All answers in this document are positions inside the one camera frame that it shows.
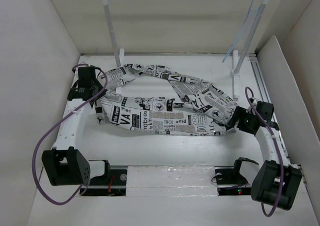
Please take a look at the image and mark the black white newspaper print trousers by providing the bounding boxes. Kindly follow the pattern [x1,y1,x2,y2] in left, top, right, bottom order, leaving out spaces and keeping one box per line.
[101,64,238,136]

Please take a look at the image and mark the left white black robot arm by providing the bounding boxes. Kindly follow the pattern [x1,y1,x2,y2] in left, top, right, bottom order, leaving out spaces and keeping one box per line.
[41,64,112,186]

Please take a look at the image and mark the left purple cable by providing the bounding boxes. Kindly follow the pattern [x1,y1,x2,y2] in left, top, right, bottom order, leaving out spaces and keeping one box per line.
[32,62,109,206]

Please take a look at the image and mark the white metal clothes rack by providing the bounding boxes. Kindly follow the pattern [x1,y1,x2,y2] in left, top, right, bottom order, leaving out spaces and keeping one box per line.
[98,0,275,100]

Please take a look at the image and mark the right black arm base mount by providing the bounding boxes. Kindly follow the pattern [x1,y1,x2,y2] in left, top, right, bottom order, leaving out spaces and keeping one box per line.
[211,157,260,196]

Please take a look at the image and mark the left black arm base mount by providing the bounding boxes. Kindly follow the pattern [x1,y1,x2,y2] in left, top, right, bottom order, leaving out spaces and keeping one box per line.
[79,160,128,196]

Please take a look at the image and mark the aluminium rail right side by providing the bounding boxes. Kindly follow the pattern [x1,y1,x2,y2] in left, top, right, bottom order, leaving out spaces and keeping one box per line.
[248,53,288,156]

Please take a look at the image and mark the clear blue plastic hanger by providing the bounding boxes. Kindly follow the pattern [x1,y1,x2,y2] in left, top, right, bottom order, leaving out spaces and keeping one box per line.
[222,0,260,63]

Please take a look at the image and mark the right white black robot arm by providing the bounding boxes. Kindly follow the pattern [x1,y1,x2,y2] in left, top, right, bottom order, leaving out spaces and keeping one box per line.
[228,98,302,210]

